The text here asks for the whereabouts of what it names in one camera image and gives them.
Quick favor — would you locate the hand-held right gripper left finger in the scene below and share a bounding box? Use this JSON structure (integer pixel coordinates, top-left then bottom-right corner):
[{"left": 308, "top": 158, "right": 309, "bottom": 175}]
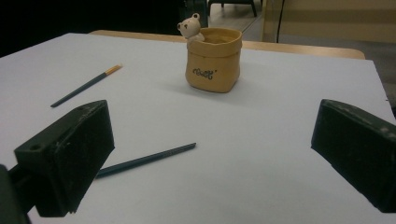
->
[{"left": 13, "top": 99, "right": 116, "bottom": 218}]

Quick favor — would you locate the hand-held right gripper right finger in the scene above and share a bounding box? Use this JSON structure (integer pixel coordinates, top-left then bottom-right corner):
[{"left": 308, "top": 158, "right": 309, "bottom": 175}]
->
[{"left": 310, "top": 98, "right": 396, "bottom": 214}]

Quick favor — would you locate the yellow ceramic bear pen holder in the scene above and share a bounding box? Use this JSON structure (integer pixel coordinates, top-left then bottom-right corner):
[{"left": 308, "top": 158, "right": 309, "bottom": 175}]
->
[{"left": 177, "top": 12, "right": 244, "bottom": 94}]

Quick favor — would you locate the white table cover sheet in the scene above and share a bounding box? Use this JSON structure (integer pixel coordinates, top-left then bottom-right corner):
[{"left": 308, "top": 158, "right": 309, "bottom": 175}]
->
[{"left": 0, "top": 32, "right": 396, "bottom": 224}]

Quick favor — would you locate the wooden table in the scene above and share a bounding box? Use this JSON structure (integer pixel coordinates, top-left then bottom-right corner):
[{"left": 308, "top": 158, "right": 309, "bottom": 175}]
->
[{"left": 89, "top": 29, "right": 366, "bottom": 61}]

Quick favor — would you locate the black cable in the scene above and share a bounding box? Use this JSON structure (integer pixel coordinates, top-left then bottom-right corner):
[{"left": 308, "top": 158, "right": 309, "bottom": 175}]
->
[{"left": 276, "top": 0, "right": 286, "bottom": 44}]

